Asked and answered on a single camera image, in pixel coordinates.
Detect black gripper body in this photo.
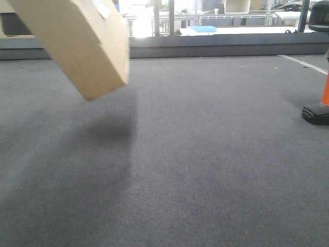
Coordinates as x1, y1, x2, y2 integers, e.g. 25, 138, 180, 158
308, 1, 328, 31

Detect brown cardboard package with label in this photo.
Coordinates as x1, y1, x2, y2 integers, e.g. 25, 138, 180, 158
8, 1, 130, 101

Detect metal workbench table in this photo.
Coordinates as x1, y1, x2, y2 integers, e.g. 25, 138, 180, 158
197, 13, 277, 27

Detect blue foam sheet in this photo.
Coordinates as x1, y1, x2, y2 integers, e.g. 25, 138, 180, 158
188, 26, 217, 33

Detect large stacked cardboard boxes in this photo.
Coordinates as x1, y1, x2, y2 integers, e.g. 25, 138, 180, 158
1, 1, 33, 37

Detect dark conveyor side rail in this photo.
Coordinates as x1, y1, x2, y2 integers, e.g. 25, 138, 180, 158
0, 32, 329, 60

